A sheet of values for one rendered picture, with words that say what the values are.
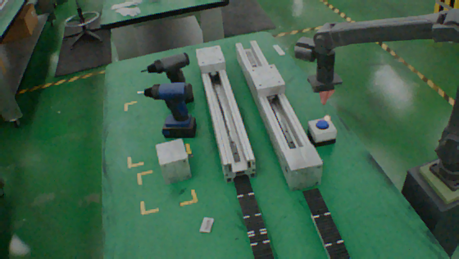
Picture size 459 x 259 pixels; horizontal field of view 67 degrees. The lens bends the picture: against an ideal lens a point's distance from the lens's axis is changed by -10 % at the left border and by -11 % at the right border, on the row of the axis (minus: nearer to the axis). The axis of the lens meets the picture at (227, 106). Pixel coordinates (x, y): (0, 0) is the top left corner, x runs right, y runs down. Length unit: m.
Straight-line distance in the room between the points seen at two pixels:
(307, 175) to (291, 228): 0.17
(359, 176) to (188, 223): 0.56
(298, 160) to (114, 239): 0.60
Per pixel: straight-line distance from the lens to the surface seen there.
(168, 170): 1.25
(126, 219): 1.23
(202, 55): 1.71
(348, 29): 1.11
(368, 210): 1.19
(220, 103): 1.50
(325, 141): 1.36
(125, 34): 2.80
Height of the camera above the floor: 1.69
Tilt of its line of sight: 35 degrees down
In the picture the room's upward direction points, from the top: 7 degrees counter-clockwise
